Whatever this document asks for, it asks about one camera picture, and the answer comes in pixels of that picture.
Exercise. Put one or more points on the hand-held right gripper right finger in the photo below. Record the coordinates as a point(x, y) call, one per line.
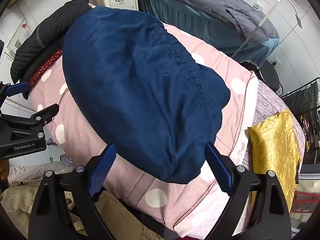
point(220, 170)

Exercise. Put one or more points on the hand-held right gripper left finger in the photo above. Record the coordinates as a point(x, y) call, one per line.
point(102, 170)

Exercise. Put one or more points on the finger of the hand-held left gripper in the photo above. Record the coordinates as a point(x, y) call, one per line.
point(46, 113)
point(17, 89)

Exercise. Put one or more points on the dark blue pants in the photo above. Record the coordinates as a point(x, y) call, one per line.
point(140, 92)

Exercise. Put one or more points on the red patterned cloth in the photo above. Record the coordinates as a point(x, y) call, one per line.
point(45, 66)

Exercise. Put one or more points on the white quilted cloth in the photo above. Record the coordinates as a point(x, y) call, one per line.
point(32, 171)

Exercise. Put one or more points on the pink polka dot blanket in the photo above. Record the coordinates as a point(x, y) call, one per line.
point(82, 135)

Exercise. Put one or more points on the black quilted jacket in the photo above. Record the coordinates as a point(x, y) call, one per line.
point(42, 40)

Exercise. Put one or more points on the yellow satin pillow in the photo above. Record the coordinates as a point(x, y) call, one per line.
point(272, 150)

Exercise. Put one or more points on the beige clothing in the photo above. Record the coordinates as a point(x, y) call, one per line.
point(15, 202)

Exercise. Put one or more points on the storage box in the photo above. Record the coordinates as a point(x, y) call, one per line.
point(307, 187)

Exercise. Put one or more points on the black round stool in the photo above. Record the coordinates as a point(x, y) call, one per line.
point(267, 75)

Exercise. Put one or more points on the black metal rack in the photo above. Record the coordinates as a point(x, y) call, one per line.
point(300, 100)

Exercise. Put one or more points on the teal bed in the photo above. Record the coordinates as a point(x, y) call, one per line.
point(190, 22)

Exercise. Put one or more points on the grey duvet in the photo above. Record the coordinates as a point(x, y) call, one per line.
point(212, 2)

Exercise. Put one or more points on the white gooseneck lamp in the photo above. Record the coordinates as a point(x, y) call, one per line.
point(271, 10)

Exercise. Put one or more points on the wall poster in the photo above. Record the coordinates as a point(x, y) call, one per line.
point(20, 37)

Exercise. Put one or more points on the white wall outlet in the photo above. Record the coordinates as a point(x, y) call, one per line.
point(277, 61)

